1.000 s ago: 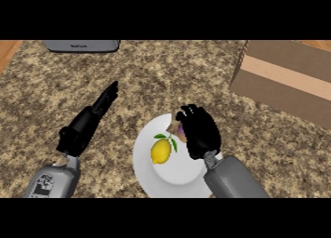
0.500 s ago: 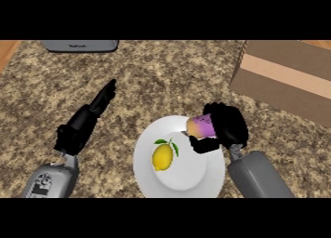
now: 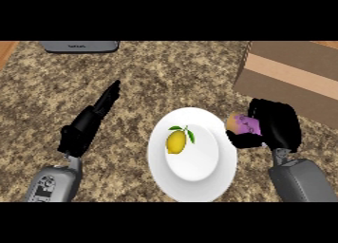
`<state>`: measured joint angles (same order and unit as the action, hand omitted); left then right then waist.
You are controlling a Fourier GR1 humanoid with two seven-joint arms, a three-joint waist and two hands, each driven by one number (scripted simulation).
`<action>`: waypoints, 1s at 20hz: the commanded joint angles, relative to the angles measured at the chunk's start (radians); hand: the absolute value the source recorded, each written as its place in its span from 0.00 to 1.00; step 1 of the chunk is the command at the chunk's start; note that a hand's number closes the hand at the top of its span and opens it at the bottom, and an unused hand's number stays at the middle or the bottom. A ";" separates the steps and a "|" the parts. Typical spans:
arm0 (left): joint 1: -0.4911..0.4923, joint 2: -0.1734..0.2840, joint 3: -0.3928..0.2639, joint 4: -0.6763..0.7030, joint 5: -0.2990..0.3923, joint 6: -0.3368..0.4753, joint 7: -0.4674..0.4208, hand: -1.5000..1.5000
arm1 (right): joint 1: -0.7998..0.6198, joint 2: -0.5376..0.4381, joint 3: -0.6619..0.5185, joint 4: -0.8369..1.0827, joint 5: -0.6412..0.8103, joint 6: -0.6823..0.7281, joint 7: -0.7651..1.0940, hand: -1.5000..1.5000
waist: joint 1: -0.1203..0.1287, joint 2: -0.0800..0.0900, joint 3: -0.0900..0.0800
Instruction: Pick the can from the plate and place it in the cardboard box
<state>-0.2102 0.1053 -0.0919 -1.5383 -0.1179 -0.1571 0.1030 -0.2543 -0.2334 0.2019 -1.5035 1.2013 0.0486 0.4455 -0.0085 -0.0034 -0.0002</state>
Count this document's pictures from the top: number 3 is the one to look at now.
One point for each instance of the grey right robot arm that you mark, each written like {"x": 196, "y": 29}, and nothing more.
{"x": 299, "y": 178}

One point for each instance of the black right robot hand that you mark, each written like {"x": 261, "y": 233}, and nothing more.
{"x": 280, "y": 126}

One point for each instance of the white plate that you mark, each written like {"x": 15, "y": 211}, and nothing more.
{"x": 192, "y": 158}

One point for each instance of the purple can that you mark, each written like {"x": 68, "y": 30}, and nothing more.
{"x": 243, "y": 124}

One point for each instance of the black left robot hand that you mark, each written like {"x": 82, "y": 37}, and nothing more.
{"x": 88, "y": 121}

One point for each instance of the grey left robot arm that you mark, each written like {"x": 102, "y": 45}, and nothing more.
{"x": 56, "y": 182}

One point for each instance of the brown cardboard box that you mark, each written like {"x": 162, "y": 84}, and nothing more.
{"x": 299, "y": 79}

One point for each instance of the yellow lemon with leaves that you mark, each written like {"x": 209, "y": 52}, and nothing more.
{"x": 177, "y": 141}

